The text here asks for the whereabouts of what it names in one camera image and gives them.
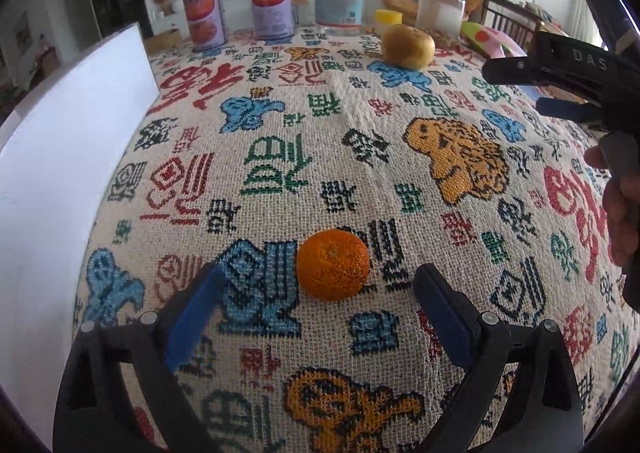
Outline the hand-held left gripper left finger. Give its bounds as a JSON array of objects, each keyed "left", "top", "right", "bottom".
[{"left": 54, "top": 260, "right": 228, "bottom": 453}]

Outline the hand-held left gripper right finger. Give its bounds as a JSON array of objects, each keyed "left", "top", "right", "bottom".
[{"left": 412, "top": 263, "right": 585, "bottom": 453}]

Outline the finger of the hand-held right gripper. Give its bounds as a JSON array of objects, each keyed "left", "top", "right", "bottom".
[
  {"left": 482, "top": 55, "right": 544, "bottom": 86},
  {"left": 535, "top": 98, "right": 602, "bottom": 124}
]

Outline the orange mandarin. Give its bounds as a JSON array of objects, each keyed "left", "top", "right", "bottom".
[{"left": 295, "top": 228, "right": 372, "bottom": 303}]

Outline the person's right hand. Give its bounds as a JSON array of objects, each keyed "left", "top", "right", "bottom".
[{"left": 584, "top": 145, "right": 640, "bottom": 265}]

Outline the colourful printed bag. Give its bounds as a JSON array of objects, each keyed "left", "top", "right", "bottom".
[{"left": 460, "top": 22, "right": 528, "bottom": 58}]

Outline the wooden chair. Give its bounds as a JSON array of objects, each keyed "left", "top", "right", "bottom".
[{"left": 482, "top": 0, "right": 543, "bottom": 41}]

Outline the black lid plastic jar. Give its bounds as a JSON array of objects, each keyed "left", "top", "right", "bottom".
[{"left": 416, "top": 0, "right": 468, "bottom": 41}]

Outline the yellow-green pear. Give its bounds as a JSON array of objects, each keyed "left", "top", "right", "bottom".
[{"left": 381, "top": 24, "right": 436, "bottom": 70}]

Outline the white board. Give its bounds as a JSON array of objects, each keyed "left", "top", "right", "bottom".
[{"left": 0, "top": 23, "right": 161, "bottom": 449}]

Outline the patterned woven tablecloth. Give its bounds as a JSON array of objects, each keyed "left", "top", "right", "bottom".
[{"left": 74, "top": 25, "right": 636, "bottom": 453}]

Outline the right red-labelled can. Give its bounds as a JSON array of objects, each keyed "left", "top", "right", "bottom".
[{"left": 247, "top": 0, "right": 295, "bottom": 40}]

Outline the orange label tin can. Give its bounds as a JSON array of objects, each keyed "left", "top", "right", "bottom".
[{"left": 181, "top": 0, "right": 228, "bottom": 52}]

